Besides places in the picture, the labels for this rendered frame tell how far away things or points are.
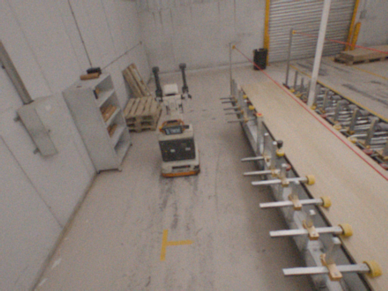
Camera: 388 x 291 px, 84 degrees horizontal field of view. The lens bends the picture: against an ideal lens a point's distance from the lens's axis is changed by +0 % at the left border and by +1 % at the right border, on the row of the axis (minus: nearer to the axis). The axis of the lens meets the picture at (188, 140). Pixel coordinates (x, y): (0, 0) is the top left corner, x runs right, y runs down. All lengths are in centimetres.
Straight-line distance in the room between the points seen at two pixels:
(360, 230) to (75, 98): 354
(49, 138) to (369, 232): 307
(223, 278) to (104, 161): 263
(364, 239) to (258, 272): 110
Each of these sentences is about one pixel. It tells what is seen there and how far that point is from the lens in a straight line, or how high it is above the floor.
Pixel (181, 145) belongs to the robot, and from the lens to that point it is 333.
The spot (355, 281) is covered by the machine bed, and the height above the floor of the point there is 75.
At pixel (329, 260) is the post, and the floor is 101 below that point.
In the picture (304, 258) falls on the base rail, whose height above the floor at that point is 70.
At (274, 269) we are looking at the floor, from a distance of 268.
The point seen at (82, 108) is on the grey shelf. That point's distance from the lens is 368.
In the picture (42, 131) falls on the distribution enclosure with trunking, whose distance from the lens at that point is 296.
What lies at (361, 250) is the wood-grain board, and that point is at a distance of 188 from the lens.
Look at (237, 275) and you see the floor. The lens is 261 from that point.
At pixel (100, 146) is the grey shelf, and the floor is 56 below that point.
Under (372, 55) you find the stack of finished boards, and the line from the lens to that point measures 984.
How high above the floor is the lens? 233
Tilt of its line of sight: 31 degrees down
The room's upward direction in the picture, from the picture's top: 9 degrees counter-clockwise
